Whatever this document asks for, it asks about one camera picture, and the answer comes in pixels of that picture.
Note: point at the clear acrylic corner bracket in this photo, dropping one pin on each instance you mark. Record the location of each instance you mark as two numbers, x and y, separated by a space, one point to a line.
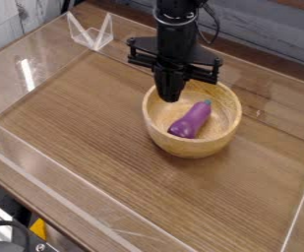
93 38

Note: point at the black and yellow device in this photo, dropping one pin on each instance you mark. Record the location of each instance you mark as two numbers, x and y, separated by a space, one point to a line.
46 239

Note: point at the brown wooden bowl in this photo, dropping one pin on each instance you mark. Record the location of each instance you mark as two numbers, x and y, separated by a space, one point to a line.
217 131

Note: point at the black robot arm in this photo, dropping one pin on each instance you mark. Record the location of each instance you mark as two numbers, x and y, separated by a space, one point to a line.
172 53

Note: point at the purple toy eggplant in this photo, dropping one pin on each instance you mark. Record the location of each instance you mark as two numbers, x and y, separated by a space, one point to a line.
188 125

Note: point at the clear acrylic tray wall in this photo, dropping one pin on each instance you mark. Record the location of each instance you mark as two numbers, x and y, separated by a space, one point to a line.
79 209

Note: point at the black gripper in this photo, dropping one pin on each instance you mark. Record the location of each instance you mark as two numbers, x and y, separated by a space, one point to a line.
173 70

